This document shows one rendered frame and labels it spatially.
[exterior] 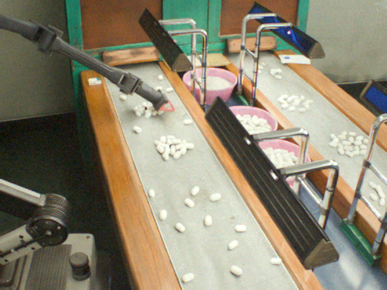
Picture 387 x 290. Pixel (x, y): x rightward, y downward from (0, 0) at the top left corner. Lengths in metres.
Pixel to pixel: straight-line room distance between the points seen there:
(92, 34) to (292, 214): 1.67
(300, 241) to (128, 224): 0.63
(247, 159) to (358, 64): 3.04
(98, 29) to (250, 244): 1.43
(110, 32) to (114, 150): 0.85
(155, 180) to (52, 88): 1.87
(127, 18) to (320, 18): 1.79
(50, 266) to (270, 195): 0.96
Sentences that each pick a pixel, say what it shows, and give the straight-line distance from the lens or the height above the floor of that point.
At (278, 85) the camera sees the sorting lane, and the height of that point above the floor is 0.74.
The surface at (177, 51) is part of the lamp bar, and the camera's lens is 1.67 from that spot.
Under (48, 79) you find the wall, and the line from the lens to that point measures 3.32.
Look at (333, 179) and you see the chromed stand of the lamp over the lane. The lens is 1.13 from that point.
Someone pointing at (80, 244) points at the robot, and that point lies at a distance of 1.78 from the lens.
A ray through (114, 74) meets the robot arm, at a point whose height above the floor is 0.96.
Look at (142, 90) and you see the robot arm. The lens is 1.90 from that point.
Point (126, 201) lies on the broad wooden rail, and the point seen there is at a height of 0.76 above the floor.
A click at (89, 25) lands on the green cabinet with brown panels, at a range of 2.37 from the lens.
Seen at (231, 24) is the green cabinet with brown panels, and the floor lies 0.93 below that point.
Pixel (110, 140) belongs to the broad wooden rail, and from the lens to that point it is 1.79.
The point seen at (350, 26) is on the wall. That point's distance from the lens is 3.88.
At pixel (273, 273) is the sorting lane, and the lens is 1.31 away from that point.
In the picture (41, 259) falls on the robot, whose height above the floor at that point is 0.48.
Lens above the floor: 1.71
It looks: 33 degrees down
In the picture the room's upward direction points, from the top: 1 degrees clockwise
